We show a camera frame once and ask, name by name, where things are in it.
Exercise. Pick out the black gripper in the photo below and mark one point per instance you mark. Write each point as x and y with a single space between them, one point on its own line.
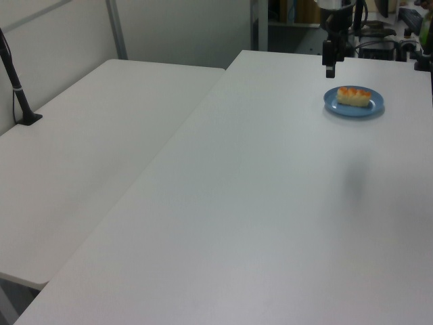
335 22

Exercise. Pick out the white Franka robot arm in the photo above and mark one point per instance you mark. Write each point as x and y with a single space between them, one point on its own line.
333 3

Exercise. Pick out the golden bread loaf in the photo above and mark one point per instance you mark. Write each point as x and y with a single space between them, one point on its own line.
353 96

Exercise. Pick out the black electronics box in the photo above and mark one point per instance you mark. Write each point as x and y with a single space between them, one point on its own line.
375 50

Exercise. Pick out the dark brown flat object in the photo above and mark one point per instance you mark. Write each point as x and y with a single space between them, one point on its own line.
377 30

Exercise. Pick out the blue round plate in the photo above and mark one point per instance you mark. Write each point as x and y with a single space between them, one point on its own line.
333 105

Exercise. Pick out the grey shelf unit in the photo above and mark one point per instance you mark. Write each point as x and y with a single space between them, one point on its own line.
287 34

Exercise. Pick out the black keyboard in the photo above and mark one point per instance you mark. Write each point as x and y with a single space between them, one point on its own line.
411 17

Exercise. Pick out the green bottle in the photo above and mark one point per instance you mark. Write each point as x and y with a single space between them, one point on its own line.
426 28

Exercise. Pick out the black clamp mount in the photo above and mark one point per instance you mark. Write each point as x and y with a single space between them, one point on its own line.
422 61

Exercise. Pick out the grey metal partition post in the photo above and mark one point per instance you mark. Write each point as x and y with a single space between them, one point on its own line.
116 30

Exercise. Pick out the black camera stand pole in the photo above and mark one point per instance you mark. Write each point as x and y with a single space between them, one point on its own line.
16 86

